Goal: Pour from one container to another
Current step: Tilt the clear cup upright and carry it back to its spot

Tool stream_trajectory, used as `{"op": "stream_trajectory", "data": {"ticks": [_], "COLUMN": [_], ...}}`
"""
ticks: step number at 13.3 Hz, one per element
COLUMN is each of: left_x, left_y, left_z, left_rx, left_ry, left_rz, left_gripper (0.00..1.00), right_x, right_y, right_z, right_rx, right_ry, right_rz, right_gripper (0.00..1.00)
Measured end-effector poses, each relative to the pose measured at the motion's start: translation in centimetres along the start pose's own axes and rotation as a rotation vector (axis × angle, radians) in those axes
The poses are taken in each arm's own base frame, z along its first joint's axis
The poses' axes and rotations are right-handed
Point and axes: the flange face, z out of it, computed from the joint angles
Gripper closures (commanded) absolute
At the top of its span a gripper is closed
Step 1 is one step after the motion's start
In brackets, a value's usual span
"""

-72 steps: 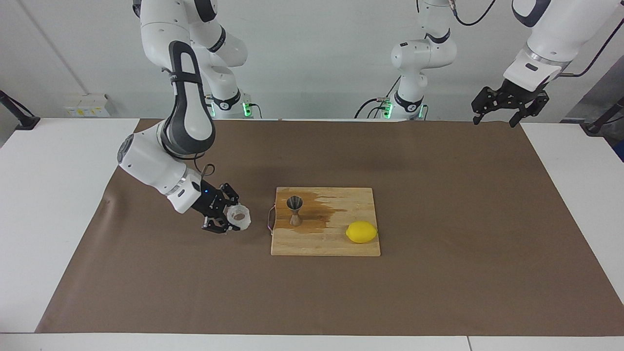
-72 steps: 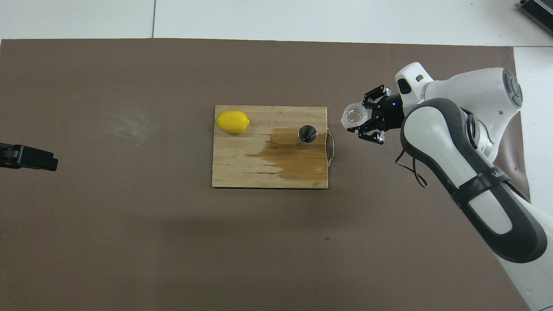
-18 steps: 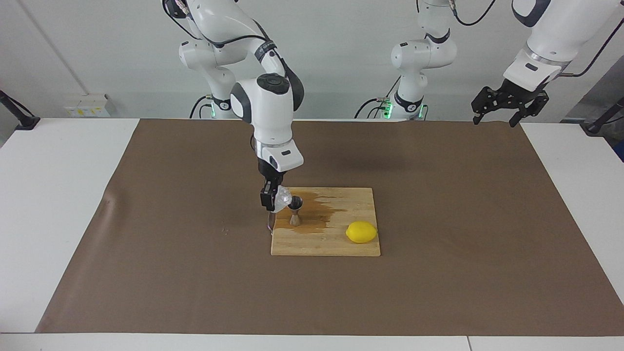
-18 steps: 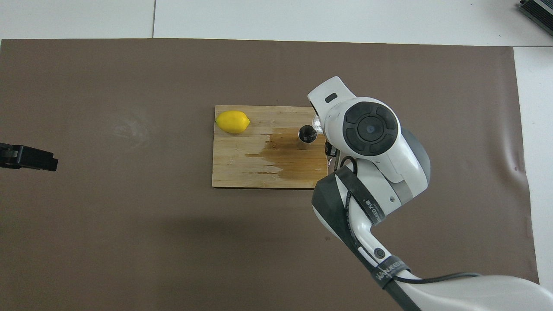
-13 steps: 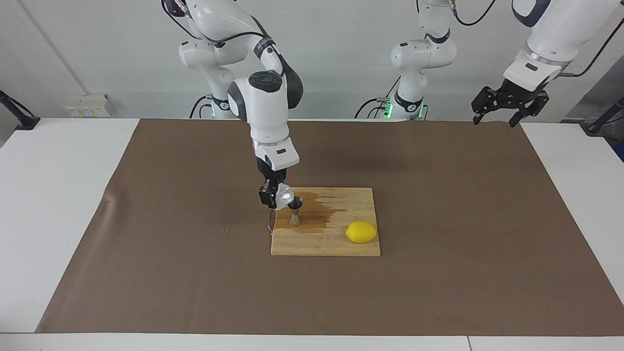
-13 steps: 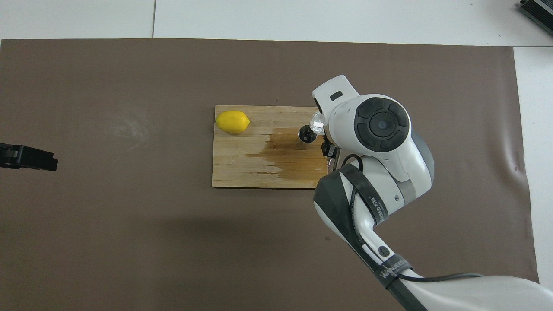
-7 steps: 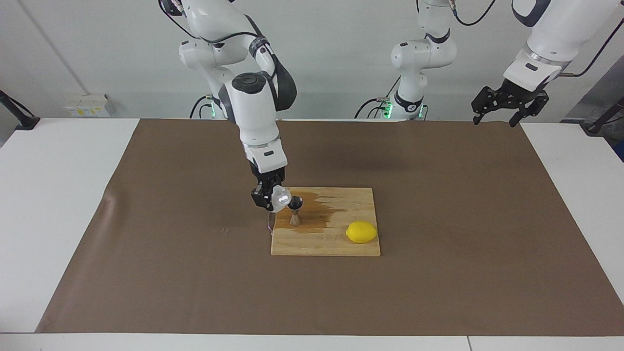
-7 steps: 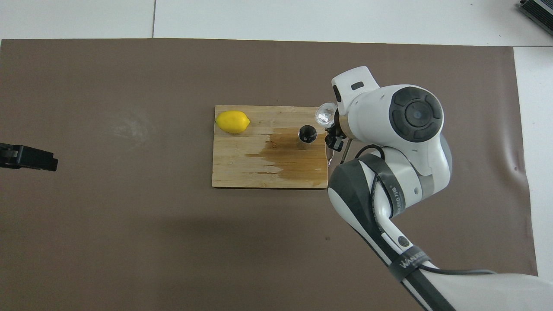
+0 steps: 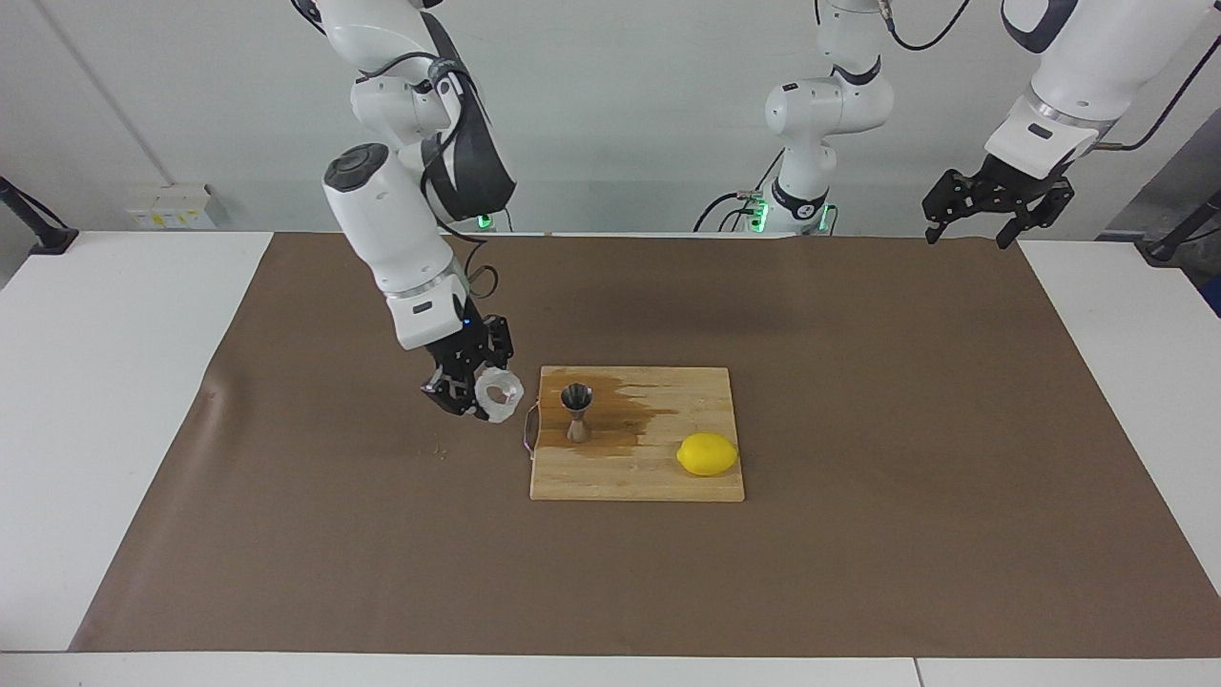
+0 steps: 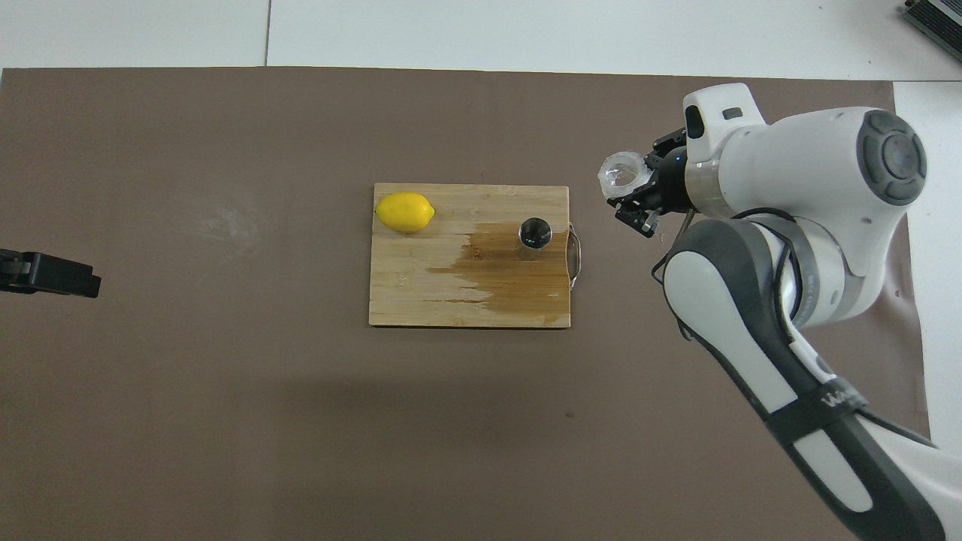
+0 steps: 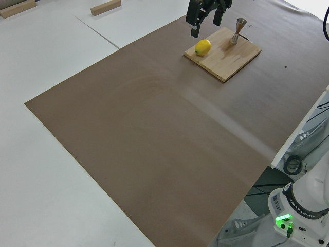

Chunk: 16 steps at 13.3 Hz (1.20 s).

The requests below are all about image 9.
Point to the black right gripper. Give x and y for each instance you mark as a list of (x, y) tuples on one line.
[(465, 351)]

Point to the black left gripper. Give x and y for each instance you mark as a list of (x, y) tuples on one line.
[(1011, 186)]

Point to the small clear plastic cup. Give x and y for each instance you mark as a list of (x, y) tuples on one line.
[(501, 396)]

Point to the steel double jigger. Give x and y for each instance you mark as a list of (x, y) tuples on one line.
[(576, 396)]

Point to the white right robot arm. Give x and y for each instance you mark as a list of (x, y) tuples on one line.
[(391, 229)]

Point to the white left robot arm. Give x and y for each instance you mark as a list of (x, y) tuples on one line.
[(1107, 57)]

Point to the black table clamp stand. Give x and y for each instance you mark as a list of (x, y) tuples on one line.
[(52, 239), (1159, 253)]

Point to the wooden cutting board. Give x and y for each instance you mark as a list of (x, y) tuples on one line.
[(668, 482)]

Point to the blue object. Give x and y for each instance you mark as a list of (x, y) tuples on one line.
[(1215, 296)]

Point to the yellow lemon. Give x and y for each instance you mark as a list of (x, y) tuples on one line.
[(708, 454)]

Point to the brown paper table mat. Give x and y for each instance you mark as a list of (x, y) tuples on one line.
[(334, 572)]

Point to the white wall outlet box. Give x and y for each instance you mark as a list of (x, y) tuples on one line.
[(172, 205)]

